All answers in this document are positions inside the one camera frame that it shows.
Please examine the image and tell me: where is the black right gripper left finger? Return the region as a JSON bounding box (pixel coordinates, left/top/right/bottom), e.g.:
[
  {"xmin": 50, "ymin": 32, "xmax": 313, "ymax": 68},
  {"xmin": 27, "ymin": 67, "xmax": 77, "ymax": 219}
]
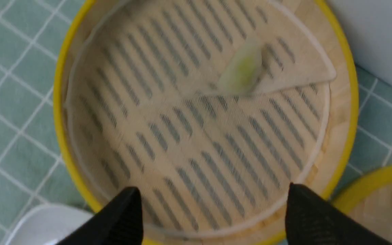
[{"xmin": 58, "ymin": 186, "xmax": 144, "ymax": 245}]

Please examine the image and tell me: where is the white square plate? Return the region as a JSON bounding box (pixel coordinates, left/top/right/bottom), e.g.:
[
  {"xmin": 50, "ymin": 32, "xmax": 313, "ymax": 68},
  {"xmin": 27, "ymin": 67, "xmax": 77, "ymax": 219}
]
[{"xmin": 5, "ymin": 204, "xmax": 93, "ymax": 245}]

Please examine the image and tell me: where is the green dumpling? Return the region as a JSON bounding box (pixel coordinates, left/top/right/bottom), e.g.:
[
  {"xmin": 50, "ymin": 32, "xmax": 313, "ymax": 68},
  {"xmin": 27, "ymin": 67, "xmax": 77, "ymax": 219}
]
[{"xmin": 217, "ymin": 38, "xmax": 262, "ymax": 96}]

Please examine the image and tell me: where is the yellow-rimmed woven bamboo lid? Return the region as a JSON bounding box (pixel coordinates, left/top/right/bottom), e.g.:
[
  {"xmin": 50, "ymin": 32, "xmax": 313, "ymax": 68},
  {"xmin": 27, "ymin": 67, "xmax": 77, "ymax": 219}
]
[{"xmin": 332, "ymin": 165, "xmax": 392, "ymax": 243}]

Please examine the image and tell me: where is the yellow-rimmed bamboo steamer basket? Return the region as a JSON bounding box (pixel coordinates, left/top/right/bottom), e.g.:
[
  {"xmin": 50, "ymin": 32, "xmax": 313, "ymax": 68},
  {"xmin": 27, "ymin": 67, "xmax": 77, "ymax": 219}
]
[{"xmin": 52, "ymin": 0, "xmax": 359, "ymax": 245}]

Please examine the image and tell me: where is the white steamer liner cloth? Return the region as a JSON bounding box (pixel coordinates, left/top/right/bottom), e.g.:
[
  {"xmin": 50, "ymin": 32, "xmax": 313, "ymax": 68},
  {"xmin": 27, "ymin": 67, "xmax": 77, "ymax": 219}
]
[{"xmin": 63, "ymin": 0, "xmax": 337, "ymax": 239}]

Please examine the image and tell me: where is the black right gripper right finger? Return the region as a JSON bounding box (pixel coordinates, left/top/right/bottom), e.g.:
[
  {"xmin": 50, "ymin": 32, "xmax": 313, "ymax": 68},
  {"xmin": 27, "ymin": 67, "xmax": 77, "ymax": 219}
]
[{"xmin": 285, "ymin": 182, "xmax": 391, "ymax": 245}]

